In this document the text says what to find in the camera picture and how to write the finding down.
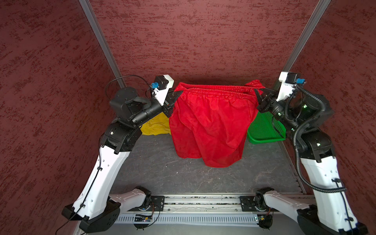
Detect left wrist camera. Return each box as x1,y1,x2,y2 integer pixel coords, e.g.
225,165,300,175
151,74,174,106

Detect aluminium mounting rail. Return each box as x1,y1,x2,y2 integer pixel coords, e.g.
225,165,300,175
117,193,316,214

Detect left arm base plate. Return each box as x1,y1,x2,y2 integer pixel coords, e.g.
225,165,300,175
138,195,165,212

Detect right circuit board with wires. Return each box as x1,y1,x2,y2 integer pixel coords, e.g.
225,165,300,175
258,214,273,230

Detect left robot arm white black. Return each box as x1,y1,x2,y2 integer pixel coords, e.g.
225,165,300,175
62,87,182,234

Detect green plastic basket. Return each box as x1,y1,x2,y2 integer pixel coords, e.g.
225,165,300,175
247,112,286,144

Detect left corner aluminium profile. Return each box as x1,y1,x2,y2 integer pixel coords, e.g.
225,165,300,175
79,0,122,78

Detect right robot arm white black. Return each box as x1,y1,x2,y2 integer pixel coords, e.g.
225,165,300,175
253,86,369,235

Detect white perforated vent strip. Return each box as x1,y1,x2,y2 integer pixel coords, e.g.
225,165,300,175
115,213,259,227

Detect left circuit board with wires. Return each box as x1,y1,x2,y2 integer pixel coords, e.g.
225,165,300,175
133,214,153,230

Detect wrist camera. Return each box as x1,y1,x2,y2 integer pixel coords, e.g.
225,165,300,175
151,74,174,106
276,71,305,102

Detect circuit board with wires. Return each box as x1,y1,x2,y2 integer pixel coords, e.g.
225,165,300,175
133,214,153,230
258,214,273,230

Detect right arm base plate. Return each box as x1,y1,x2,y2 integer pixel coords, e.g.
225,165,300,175
240,196,266,212

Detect corner aluminium profile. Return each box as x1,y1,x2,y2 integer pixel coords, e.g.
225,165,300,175
79,0,122,78
273,0,332,90

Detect red shorts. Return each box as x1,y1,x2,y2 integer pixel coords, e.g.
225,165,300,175
169,80,264,168

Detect yellow shorts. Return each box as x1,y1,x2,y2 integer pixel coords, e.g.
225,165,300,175
141,113,171,136

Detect right corner aluminium profile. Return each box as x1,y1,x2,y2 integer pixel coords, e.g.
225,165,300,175
273,0,332,90

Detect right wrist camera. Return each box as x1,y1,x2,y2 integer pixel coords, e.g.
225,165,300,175
276,71,305,102

